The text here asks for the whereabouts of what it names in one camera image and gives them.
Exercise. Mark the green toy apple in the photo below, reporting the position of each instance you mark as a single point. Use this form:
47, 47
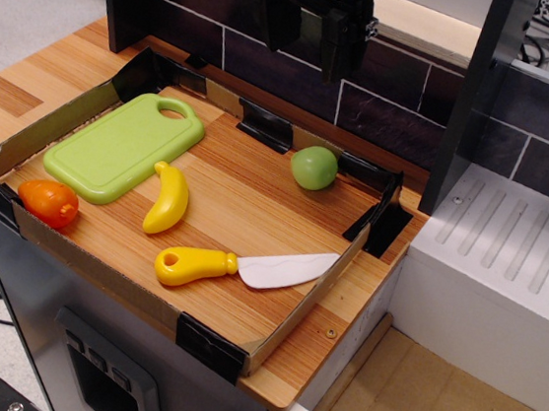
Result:
314, 167

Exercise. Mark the green plastic cutting board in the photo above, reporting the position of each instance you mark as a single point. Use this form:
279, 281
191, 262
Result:
107, 158

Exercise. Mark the yellow toy banana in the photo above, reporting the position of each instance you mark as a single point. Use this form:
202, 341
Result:
172, 201

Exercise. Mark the cardboard fence with black tape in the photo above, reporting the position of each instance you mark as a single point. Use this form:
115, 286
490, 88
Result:
243, 198

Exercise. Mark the silver toy oven front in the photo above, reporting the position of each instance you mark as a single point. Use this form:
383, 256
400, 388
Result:
89, 353

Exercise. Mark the white toy sink drainboard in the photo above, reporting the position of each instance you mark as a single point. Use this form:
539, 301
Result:
474, 286

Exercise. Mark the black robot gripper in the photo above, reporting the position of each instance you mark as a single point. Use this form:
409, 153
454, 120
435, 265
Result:
346, 27

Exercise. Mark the yellow handled white toy knife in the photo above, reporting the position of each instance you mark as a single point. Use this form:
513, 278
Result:
177, 266

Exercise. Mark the orange toy carrot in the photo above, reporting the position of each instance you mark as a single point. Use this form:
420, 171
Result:
52, 202

